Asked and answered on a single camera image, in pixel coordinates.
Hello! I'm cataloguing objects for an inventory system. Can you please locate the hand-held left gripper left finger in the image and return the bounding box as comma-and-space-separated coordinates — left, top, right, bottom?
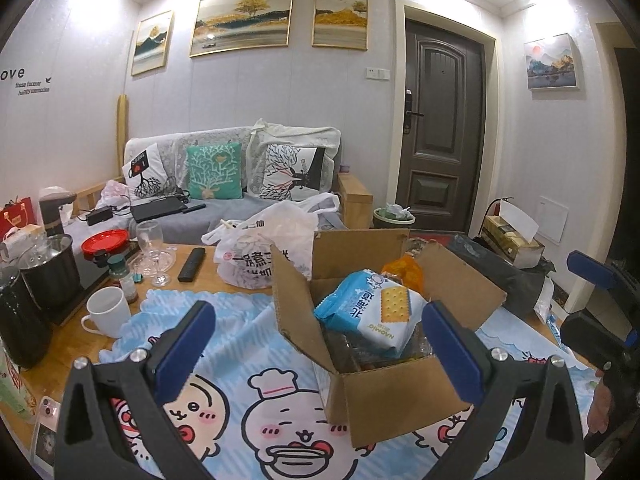
55, 300, 217, 480

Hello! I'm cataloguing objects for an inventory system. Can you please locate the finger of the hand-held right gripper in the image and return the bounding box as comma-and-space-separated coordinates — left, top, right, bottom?
559, 311, 638, 368
566, 251, 621, 292

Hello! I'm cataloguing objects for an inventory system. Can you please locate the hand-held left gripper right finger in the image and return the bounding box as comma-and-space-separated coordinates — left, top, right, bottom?
421, 301, 593, 480

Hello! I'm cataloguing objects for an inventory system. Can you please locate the cardboard box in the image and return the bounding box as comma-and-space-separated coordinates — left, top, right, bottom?
270, 227, 508, 448

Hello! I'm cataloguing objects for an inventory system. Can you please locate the light blue cracker packet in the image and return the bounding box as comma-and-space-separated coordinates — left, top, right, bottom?
314, 269, 428, 358

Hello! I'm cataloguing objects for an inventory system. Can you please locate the person's right hand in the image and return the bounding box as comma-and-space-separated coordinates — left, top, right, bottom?
587, 387, 615, 436

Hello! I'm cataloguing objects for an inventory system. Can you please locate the blue toothbrush pack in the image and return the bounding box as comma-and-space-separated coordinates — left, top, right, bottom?
547, 310, 568, 346

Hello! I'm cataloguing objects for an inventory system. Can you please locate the cartoon printed tablecloth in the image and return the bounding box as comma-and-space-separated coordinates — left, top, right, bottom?
97, 287, 601, 480

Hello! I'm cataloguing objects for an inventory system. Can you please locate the black remote control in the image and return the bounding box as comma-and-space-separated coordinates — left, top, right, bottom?
178, 247, 207, 283

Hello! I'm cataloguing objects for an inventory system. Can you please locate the white mug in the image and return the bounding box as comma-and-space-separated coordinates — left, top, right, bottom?
81, 287, 133, 339

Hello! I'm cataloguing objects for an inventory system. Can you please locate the black plastic bag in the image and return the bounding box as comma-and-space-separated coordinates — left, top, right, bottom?
445, 234, 556, 316

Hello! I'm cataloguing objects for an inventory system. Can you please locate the glass dish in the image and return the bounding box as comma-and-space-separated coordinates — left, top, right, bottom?
135, 247, 179, 277

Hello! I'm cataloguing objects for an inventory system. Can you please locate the gold tissue box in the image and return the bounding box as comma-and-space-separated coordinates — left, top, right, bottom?
482, 205, 546, 266

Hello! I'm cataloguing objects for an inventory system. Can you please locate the spice jar with dark lid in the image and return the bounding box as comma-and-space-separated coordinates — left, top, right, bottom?
107, 255, 139, 305

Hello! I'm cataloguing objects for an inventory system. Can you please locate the orange snack packet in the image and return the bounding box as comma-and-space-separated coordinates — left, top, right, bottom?
382, 255, 424, 292

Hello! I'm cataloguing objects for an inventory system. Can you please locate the clear plastic snack packet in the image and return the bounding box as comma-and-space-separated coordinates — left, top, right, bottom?
324, 329, 437, 373

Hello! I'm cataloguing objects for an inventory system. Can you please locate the wine glass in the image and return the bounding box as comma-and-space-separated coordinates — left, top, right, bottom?
136, 220, 173, 287

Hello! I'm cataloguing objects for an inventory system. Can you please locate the white plastic bag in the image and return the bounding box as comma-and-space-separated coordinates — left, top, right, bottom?
201, 192, 341, 288

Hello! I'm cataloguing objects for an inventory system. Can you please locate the red plate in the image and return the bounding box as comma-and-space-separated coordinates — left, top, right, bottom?
81, 229, 130, 257

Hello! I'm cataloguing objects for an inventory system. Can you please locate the grey sofa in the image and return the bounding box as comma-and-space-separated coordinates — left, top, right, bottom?
65, 127, 376, 247

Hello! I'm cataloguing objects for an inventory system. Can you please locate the black laptop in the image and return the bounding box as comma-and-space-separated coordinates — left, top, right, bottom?
130, 196, 188, 223

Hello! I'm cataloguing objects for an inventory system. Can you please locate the green trash bin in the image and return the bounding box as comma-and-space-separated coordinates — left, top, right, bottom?
372, 202, 417, 231

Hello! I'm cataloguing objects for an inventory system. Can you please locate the black kettle pot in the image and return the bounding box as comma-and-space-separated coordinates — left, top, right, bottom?
19, 234, 83, 311

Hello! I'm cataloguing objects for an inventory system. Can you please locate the phone with pink case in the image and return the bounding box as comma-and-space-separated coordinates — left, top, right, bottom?
30, 395, 63, 466

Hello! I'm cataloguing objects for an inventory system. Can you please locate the black thermos jug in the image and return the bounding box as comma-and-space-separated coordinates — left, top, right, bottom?
0, 265, 53, 368

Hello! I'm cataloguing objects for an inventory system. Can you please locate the pink plastic bag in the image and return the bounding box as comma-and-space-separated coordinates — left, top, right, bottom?
100, 180, 132, 206

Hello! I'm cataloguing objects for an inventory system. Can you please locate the teal coral print cushion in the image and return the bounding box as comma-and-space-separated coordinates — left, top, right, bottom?
186, 142, 244, 201

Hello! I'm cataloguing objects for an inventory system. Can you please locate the green packet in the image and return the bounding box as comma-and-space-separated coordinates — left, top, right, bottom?
0, 350, 36, 418

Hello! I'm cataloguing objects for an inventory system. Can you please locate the white tree print cushion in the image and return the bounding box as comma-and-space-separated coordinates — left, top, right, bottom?
122, 143, 168, 198

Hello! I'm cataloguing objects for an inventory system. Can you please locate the black water dispenser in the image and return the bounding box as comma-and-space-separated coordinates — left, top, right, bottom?
39, 187, 78, 239

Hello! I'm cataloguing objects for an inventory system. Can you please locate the white cushion with black patch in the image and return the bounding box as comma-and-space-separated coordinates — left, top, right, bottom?
260, 144, 328, 201

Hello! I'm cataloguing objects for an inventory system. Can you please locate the dark brown door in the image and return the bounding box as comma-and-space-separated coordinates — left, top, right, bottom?
395, 19, 486, 236

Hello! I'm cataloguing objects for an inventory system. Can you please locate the white framed mountain painting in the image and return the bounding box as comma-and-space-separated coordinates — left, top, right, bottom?
523, 34, 581, 91

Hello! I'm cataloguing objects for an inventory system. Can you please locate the red gift bag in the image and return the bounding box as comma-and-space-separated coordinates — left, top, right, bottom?
0, 196, 36, 241

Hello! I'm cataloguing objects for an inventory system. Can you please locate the wooden board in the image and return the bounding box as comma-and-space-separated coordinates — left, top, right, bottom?
115, 95, 130, 181

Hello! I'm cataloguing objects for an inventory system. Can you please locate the white zip storage bag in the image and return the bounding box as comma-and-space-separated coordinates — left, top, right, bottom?
246, 119, 343, 198

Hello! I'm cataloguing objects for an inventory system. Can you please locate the wide tree landscape painting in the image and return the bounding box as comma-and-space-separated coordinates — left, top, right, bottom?
189, 0, 295, 57

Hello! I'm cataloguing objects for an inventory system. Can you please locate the tall golden hill painting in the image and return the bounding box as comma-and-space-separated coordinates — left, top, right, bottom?
311, 0, 369, 51

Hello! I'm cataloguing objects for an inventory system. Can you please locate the white wall panel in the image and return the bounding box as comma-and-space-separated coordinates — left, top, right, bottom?
537, 196, 569, 253

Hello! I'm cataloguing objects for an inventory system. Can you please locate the door handle lock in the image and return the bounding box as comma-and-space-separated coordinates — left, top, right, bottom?
402, 89, 425, 133

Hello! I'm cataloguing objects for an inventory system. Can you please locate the small mountain painting gold frame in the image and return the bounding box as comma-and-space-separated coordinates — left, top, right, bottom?
131, 10, 175, 77

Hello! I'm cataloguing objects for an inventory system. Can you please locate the black wall lettering sticker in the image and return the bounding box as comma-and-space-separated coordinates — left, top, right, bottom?
0, 66, 53, 96

